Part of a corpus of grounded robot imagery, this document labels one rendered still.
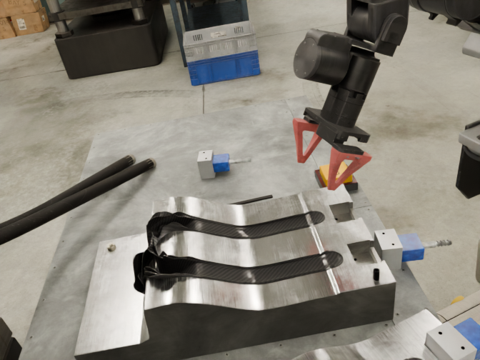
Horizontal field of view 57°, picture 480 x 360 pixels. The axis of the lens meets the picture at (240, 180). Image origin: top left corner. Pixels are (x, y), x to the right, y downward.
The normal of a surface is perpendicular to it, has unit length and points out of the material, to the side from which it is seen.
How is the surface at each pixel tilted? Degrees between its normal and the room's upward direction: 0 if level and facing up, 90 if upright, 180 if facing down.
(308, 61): 63
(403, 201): 0
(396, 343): 0
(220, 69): 91
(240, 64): 91
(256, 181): 0
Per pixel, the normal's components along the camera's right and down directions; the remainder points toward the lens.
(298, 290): -0.21, -0.80
